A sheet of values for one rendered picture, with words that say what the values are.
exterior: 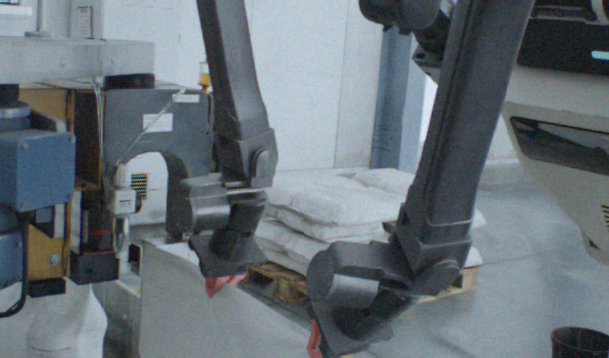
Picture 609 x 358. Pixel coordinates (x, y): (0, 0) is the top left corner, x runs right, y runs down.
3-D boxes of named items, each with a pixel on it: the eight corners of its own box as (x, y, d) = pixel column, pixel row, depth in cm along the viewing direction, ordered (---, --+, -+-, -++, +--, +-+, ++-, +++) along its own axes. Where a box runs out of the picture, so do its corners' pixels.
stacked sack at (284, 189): (374, 207, 463) (376, 182, 461) (280, 215, 424) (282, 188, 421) (328, 191, 497) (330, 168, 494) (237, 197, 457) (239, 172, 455)
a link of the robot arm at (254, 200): (277, 198, 111) (258, 172, 115) (235, 202, 107) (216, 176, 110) (262, 235, 115) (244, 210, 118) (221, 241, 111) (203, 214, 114)
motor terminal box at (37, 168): (77, 219, 104) (79, 132, 102) (19, 234, 95) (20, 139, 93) (31, 208, 108) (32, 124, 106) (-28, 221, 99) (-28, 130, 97)
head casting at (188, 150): (220, 238, 149) (231, 78, 143) (98, 252, 133) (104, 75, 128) (145, 203, 171) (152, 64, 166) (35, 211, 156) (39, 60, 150)
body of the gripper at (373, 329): (303, 307, 94) (335, 278, 89) (365, 295, 101) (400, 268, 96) (323, 358, 92) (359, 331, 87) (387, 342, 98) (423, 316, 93)
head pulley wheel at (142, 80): (164, 89, 139) (165, 75, 139) (117, 88, 133) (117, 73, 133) (140, 84, 146) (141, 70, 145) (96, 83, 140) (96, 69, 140)
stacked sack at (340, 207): (427, 222, 436) (430, 195, 433) (334, 234, 394) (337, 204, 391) (373, 205, 468) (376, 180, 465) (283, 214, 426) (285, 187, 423)
